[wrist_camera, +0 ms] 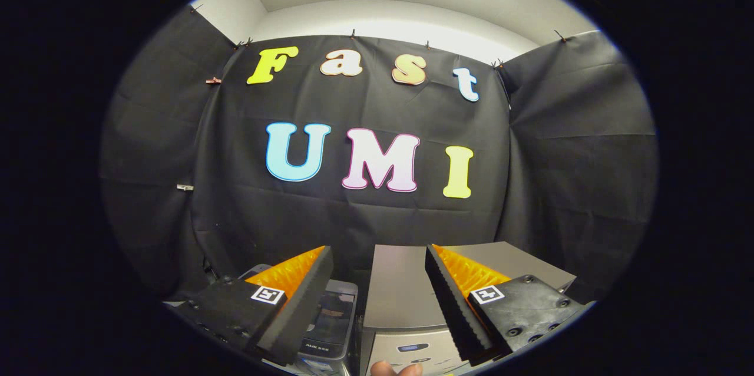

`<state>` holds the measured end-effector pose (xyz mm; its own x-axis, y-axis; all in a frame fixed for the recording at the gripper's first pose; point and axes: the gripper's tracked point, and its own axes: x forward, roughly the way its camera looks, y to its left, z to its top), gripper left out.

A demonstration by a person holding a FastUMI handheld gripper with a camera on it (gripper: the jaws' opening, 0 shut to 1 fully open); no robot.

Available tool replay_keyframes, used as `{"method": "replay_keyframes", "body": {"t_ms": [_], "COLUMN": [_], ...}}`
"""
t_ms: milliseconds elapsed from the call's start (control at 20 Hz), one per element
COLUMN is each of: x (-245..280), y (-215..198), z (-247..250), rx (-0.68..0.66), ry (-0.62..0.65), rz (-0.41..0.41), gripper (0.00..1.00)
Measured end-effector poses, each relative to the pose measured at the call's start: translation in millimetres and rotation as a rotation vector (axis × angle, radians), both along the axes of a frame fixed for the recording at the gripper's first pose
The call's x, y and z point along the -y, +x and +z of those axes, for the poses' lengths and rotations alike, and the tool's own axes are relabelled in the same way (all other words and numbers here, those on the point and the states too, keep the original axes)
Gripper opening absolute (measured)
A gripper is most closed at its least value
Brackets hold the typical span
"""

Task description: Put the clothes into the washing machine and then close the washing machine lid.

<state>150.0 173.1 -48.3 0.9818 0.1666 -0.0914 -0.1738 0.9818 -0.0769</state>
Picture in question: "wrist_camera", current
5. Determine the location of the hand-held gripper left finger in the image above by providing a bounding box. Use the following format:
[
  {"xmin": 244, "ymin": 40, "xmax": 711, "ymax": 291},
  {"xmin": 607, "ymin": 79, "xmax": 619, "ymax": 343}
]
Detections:
[{"xmin": 164, "ymin": 246, "xmax": 333, "ymax": 367}]

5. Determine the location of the black backdrop cloth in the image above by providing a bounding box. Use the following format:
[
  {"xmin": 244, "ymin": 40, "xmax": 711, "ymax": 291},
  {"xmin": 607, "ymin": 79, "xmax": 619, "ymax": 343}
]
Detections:
[{"xmin": 99, "ymin": 5, "xmax": 657, "ymax": 306}]

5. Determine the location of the grey cabinet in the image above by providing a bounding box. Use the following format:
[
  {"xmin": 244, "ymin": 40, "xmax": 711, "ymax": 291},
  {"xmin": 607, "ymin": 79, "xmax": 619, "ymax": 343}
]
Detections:
[{"xmin": 358, "ymin": 242, "xmax": 578, "ymax": 376}]

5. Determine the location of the dark grey washing machine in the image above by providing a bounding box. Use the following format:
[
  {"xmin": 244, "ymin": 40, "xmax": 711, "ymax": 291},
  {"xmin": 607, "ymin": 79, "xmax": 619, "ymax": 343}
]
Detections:
[{"xmin": 239, "ymin": 263, "xmax": 359, "ymax": 376}]

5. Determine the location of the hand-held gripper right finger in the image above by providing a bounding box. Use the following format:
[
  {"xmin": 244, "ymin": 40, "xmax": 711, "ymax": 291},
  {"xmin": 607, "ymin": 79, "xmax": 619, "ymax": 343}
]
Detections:
[{"xmin": 425, "ymin": 244, "xmax": 596, "ymax": 367}]

